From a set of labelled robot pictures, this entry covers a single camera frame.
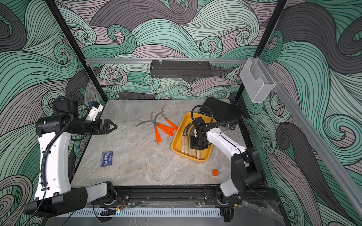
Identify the labelled wooden handle sickle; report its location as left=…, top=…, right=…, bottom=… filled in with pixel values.
left=188, top=126, right=195, bottom=158

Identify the large wooden handle sickle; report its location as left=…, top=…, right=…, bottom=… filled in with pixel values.
left=181, top=124, right=189, bottom=155

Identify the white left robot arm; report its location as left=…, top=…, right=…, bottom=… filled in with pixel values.
left=25, top=97, right=117, bottom=217

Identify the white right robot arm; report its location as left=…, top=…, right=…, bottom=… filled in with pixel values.
left=190, top=105, right=265, bottom=205

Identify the yellow plastic storage tray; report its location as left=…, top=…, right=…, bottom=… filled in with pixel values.
left=171, top=113, right=213, bottom=163

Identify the blue playing card box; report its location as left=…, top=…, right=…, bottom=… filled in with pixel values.
left=100, top=151, right=113, bottom=167

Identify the black aluminium carrying case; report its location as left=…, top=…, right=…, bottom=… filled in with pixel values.
left=199, top=97, right=241, bottom=130

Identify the small orange block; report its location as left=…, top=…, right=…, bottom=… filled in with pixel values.
left=212, top=169, right=219, bottom=177

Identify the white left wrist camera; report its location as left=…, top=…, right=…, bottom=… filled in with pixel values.
left=85, top=101, right=104, bottom=121

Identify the orange handle sickle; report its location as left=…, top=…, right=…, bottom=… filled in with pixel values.
left=154, top=112, right=175, bottom=133
left=161, top=105, right=179, bottom=131
left=136, top=120, right=162, bottom=143
left=150, top=112, right=173, bottom=137

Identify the black vertical frame post left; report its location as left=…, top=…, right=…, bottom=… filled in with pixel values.
left=45, top=0, right=108, bottom=103

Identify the black vertical frame post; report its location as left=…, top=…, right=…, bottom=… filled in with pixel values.
left=233, top=0, right=288, bottom=104
left=45, top=0, right=108, bottom=103

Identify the aluminium horizontal wall rail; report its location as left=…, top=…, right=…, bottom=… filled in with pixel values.
left=85, top=57, right=248, bottom=65

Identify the white slotted cable duct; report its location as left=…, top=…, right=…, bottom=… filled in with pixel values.
left=59, top=207, right=221, bottom=218

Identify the clear plastic wall bin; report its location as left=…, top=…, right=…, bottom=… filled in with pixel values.
left=240, top=57, right=276, bottom=104

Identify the black perforated wall shelf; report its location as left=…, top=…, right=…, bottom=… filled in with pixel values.
left=150, top=61, right=211, bottom=79

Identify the aluminium right side rail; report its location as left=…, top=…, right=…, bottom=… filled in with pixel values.
left=258, top=57, right=362, bottom=218

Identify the black vertical frame post right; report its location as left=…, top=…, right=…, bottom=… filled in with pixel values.
left=233, top=0, right=288, bottom=104

